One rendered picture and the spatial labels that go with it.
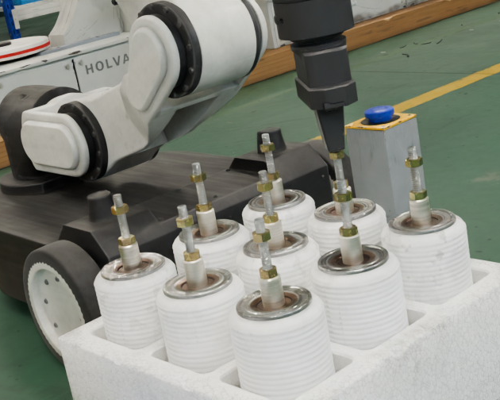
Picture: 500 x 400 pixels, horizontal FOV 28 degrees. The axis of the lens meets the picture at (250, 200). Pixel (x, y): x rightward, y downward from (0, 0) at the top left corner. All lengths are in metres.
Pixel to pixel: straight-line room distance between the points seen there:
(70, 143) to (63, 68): 1.49
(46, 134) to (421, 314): 0.89
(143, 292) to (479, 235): 0.82
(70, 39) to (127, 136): 1.78
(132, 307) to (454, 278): 0.36
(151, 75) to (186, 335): 0.52
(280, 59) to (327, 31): 2.51
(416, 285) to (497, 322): 0.10
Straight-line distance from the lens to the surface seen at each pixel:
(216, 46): 1.43
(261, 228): 0.95
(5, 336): 1.75
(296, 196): 1.29
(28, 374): 1.59
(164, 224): 1.51
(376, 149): 1.34
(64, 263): 1.44
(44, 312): 1.58
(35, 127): 1.80
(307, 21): 1.12
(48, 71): 3.17
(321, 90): 1.11
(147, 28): 1.44
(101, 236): 1.47
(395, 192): 1.35
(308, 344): 0.96
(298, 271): 1.10
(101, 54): 3.26
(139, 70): 1.47
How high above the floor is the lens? 0.63
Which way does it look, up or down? 17 degrees down
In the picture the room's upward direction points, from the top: 11 degrees counter-clockwise
